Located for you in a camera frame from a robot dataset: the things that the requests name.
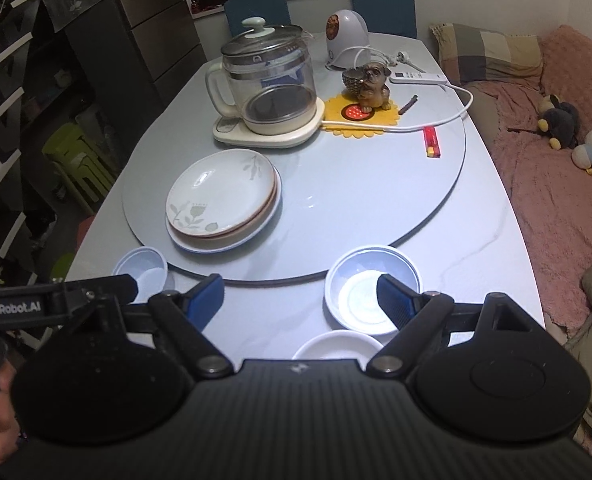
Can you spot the black white zigzag shelf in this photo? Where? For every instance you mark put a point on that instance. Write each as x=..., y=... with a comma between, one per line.
x=21, y=85

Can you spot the white power strip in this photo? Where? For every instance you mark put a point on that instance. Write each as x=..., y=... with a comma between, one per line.
x=418, y=78

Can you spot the brown dog figurine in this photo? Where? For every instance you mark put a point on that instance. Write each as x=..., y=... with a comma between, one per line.
x=371, y=90

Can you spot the grey refrigerator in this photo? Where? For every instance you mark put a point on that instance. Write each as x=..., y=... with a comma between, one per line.
x=151, y=35

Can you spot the pink blanket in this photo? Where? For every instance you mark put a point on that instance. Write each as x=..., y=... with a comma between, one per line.
x=551, y=200

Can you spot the pink flower white plate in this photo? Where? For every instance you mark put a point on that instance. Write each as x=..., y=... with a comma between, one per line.
x=201, y=246

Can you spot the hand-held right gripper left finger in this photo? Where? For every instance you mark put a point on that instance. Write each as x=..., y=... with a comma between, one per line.
x=205, y=300

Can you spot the blue padded chair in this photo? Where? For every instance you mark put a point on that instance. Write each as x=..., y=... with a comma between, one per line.
x=383, y=5
x=256, y=10

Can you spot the green round stool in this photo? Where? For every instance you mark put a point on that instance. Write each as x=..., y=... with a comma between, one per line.
x=63, y=266

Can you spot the yellow scalloped coaster mat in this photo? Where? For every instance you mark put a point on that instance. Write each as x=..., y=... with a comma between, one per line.
x=341, y=122

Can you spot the light blue bowl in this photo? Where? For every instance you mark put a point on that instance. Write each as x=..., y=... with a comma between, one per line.
x=356, y=290
x=143, y=270

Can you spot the black mouse plush toy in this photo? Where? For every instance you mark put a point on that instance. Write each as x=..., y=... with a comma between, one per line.
x=558, y=122

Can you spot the grey round turntable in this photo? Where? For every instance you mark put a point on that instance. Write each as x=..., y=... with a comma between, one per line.
x=346, y=195

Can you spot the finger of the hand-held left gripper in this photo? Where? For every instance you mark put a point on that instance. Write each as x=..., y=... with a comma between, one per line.
x=111, y=287

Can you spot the small dark stick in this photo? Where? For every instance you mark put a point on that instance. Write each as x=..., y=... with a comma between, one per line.
x=409, y=105

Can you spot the cream kettle base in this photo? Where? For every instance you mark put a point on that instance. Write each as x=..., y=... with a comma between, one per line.
x=236, y=135

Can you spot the white round humidifier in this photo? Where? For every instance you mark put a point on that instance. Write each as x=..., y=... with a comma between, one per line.
x=348, y=35

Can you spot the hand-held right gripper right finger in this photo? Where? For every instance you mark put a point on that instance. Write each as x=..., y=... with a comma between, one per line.
x=396, y=302

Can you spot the leaf print cream plate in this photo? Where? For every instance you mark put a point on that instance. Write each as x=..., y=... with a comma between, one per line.
x=216, y=195

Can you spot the glass electric kettle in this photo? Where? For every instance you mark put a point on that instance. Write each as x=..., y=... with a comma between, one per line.
x=271, y=80

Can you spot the orange box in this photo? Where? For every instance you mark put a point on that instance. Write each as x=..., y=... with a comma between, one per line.
x=86, y=227

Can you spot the red lighter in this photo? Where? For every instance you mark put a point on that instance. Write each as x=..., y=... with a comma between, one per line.
x=431, y=142

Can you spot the brown rim white plate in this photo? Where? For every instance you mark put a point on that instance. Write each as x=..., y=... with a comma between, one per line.
x=270, y=199

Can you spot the plaid pillow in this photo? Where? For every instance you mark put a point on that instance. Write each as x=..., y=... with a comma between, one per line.
x=486, y=52

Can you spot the grey printed cloth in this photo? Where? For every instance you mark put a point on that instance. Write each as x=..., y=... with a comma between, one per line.
x=73, y=2

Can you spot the stack of green stools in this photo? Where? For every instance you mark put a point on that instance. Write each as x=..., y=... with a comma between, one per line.
x=76, y=160

